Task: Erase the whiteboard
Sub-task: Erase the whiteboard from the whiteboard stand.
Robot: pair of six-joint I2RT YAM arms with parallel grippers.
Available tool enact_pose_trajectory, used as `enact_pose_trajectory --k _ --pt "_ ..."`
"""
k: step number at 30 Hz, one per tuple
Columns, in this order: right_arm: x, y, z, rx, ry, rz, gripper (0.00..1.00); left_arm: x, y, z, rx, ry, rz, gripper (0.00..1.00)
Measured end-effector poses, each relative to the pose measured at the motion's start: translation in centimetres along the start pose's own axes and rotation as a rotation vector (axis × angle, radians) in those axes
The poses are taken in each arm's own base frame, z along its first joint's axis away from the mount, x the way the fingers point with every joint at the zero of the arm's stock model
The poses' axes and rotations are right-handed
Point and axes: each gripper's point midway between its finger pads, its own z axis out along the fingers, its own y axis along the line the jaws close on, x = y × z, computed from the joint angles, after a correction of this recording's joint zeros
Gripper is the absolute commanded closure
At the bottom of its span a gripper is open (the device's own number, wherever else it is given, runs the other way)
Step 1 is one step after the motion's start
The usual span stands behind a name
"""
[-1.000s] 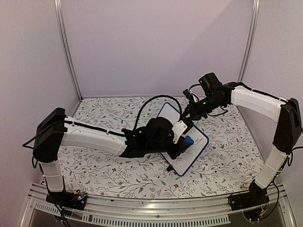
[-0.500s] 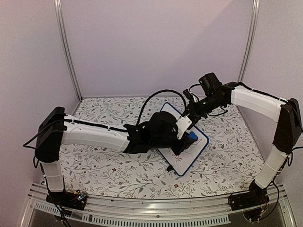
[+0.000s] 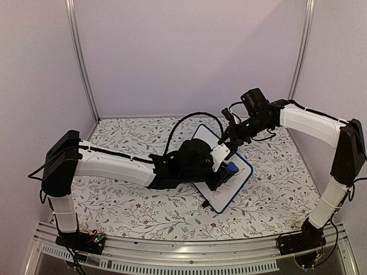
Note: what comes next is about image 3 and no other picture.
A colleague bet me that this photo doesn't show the left aluminium frame post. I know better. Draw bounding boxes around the left aluminium frame post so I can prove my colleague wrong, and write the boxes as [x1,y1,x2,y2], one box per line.
[65,0,100,123]

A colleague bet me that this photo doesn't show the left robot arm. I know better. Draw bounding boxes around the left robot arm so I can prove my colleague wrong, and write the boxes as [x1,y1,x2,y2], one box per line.
[28,130,239,249]

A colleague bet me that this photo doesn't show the wire whiteboard stand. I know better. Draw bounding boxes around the wire whiteboard stand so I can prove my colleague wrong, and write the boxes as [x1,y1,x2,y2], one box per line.
[201,200,210,209]

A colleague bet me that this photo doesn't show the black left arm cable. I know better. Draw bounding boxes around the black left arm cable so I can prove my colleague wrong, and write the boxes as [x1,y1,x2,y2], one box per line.
[163,111,224,157]

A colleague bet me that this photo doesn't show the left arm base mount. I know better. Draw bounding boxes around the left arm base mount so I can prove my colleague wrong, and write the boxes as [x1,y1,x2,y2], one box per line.
[56,229,106,255]

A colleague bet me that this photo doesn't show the blue whiteboard eraser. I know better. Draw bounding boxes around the blue whiteboard eraser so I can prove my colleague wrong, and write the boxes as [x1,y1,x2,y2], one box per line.
[227,162,239,174]

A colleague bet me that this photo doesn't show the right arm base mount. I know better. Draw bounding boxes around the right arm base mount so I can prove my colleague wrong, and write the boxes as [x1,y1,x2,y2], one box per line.
[276,219,326,256]

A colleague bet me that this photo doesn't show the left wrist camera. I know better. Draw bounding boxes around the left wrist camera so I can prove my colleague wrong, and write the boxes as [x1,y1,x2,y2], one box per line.
[210,143,230,172]

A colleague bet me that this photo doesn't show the front aluminium rail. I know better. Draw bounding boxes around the front aluminium rail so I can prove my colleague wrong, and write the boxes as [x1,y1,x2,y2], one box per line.
[25,220,359,275]

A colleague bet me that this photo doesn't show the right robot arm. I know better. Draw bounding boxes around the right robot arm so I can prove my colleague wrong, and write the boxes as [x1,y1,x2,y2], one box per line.
[220,88,366,250]

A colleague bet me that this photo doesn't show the aluminium frame post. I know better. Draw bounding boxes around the aluminium frame post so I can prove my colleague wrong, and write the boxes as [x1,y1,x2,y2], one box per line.
[65,0,100,123]
[288,0,315,100]

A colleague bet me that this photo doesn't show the right aluminium frame post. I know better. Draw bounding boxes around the right aluminium frame post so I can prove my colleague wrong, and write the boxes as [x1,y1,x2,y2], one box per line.
[288,0,315,100]

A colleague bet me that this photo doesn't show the floral patterned table mat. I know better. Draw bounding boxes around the floral patterned table mat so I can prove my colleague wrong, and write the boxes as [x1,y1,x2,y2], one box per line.
[72,128,319,241]

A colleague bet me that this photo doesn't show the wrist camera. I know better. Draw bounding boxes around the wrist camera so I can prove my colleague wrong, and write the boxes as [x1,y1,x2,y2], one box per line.
[221,108,241,124]
[210,143,230,172]

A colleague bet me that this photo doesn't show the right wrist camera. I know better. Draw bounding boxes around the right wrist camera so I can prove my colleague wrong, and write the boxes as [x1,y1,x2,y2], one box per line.
[221,108,241,124]

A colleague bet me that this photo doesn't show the small blue-framed whiteboard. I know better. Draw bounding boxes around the small blue-framed whiteboard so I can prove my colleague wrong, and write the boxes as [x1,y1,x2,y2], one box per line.
[193,124,253,214]

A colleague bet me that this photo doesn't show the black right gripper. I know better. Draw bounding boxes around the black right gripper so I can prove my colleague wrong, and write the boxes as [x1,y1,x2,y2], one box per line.
[218,115,270,147]

